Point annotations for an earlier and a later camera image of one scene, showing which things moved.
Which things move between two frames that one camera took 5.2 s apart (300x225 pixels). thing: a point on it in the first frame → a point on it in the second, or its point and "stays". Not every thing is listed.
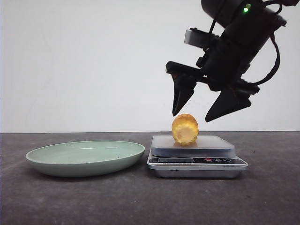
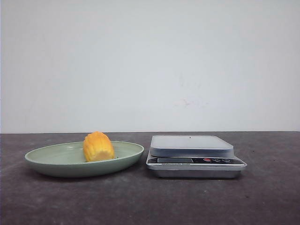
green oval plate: [84, 158] stays
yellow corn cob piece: [185, 128] → [97, 146]
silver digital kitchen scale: [210, 156] stays
